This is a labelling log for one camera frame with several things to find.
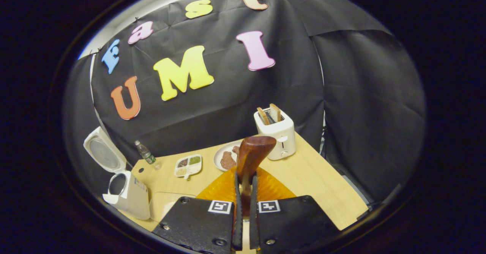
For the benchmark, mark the black backdrop cloth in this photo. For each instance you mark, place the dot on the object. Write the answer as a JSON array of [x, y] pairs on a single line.
[[288, 94]]

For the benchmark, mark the white rice cooker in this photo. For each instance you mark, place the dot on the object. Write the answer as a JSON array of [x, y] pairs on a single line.
[[131, 199]]

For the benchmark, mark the clear plastic water bottle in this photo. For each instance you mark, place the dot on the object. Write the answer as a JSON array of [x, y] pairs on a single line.
[[146, 154]]

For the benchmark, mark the toast slice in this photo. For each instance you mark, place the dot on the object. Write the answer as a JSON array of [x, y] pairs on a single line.
[[263, 116], [275, 112]]

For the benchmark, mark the divided white grain dish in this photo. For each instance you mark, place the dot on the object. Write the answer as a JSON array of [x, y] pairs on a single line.
[[188, 166]]

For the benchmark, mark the brown wooden spoon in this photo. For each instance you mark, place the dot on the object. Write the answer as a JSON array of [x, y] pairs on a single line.
[[252, 151]]

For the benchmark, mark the round white plate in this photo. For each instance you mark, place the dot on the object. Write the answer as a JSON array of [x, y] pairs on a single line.
[[219, 156]]

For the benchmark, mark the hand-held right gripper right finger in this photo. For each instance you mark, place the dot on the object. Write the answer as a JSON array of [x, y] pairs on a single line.
[[253, 231]]

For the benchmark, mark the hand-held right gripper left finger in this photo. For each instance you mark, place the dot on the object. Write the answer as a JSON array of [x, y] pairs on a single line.
[[238, 231]]

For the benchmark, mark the brown meat piece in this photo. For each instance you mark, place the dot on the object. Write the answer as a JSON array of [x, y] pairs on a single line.
[[236, 150], [228, 161]]

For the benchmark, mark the white toaster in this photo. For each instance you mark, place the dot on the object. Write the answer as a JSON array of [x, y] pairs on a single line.
[[279, 138]]

